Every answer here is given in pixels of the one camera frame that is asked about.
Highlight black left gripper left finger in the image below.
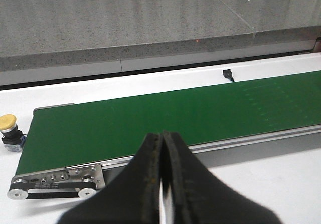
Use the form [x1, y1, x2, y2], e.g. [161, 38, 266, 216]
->
[58, 133, 163, 223]

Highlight green conveyor belt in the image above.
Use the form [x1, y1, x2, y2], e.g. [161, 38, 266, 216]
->
[16, 71, 320, 175]

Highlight black sensor with cable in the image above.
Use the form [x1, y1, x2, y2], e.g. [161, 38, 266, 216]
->
[223, 69, 235, 82]

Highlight grey stone counter slab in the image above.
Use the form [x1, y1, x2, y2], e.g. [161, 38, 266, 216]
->
[1, 0, 254, 71]

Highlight black toothed drive belt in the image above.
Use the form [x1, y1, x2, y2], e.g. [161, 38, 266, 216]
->
[22, 182, 82, 199]

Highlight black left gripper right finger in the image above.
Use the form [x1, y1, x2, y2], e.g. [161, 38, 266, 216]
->
[162, 131, 281, 223]

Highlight aluminium conveyor frame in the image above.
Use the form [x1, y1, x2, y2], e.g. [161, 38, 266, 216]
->
[11, 125, 320, 191]

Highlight silver drive pulley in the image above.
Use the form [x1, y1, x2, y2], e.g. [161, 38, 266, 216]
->
[7, 179, 29, 200]

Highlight yellow button left edge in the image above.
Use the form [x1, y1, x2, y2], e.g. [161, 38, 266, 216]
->
[1, 114, 27, 152]

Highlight small silver idler pulley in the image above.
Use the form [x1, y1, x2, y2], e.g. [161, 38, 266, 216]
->
[78, 176, 97, 198]

